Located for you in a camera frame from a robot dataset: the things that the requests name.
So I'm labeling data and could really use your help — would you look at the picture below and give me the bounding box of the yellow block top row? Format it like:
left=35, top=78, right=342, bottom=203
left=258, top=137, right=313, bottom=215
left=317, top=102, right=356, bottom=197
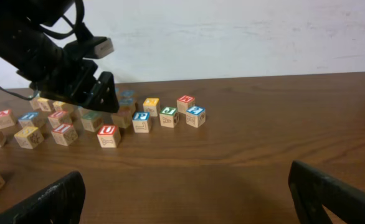
left=29, top=93, right=40, bottom=110

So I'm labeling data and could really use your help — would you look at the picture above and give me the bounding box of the blue T block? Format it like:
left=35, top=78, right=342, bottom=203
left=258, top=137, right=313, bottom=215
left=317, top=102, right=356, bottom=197
left=18, top=112, right=45, bottom=128

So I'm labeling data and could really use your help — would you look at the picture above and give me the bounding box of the blue P block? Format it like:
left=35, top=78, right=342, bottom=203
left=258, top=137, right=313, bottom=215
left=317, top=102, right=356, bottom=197
left=132, top=112, right=152, bottom=133

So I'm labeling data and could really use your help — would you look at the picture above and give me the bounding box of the blue D block right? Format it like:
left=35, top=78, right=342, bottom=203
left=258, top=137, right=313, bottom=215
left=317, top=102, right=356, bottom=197
left=120, top=90, right=137, bottom=99

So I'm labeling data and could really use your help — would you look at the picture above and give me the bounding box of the yellow Q block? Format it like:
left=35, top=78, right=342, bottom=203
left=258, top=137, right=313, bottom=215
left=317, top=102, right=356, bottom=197
left=37, top=97, right=54, bottom=112

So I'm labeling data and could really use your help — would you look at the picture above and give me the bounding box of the yellow K block right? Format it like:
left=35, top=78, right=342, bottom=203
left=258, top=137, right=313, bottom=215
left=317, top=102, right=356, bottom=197
left=143, top=98, right=160, bottom=116

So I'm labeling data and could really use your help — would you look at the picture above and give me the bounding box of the red M block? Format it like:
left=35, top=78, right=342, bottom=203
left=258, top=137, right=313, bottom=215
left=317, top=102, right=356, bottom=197
left=176, top=95, right=196, bottom=114

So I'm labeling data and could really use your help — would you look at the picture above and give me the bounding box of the blue L block middle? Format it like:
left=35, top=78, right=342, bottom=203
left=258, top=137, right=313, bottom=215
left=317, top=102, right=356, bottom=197
left=53, top=101, right=74, bottom=113

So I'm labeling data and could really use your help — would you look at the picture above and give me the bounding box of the left black cable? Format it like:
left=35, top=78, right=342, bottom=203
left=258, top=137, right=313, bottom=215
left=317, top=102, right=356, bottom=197
left=0, top=0, right=87, bottom=101

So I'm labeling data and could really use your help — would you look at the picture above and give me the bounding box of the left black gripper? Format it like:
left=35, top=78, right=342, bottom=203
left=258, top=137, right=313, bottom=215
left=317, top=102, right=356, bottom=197
left=17, top=58, right=119, bottom=113

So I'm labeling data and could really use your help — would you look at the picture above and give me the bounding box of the blue 2 block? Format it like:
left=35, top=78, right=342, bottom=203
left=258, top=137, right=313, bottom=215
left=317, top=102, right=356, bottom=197
left=186, top=106, right=206, bottom=128

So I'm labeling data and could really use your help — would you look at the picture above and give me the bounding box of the red A block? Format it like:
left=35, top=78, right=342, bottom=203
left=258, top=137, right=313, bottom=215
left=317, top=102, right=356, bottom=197
left=0, top=109, right=17, bottom=129

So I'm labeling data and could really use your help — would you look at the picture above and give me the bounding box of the blue 5 block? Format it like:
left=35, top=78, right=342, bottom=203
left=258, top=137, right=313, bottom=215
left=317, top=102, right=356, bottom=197
left=118, top=98, right=136, bottom=114

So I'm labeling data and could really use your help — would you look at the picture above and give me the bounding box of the red E block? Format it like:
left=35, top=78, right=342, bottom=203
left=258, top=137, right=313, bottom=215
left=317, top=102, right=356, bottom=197
left=111, top=109, right=132, bottom=129

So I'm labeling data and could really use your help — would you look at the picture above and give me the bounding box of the red I block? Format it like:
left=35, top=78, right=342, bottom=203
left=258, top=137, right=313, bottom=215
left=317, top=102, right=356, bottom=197
left=51, top=124, right=78, bottom=146

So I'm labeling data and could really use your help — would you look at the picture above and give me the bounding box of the red u block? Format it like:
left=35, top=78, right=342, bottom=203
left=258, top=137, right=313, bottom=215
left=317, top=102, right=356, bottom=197
left=97, top=125, right=121, bottom=148
left=48, top=111, right=72, bottom=128

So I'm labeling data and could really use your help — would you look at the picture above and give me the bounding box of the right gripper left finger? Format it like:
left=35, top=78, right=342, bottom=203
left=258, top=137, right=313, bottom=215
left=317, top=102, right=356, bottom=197
left=0, top=171, right=86, bottom=224

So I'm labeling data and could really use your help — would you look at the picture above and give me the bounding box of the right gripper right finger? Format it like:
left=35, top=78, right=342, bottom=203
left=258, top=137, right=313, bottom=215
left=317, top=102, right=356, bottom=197
left=288, top=161, right=365, bottom=224

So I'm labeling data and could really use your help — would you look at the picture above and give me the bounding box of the green B block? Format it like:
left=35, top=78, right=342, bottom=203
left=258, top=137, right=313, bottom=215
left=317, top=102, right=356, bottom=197
left=81, top=111, right=103, bottom=132

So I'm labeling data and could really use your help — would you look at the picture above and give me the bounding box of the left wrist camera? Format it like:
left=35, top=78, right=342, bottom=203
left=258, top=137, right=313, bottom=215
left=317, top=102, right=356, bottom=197
left=64, top=37, right=114, bottom=59

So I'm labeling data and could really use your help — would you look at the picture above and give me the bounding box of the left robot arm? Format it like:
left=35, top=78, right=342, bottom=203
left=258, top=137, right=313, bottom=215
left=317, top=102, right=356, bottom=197
left=0, top=0, right=120, bottom=113

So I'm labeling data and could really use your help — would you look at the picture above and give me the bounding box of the green J block right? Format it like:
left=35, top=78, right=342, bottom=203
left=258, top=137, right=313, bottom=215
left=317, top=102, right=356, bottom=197
left=159, top=107, right=179, bottom=128

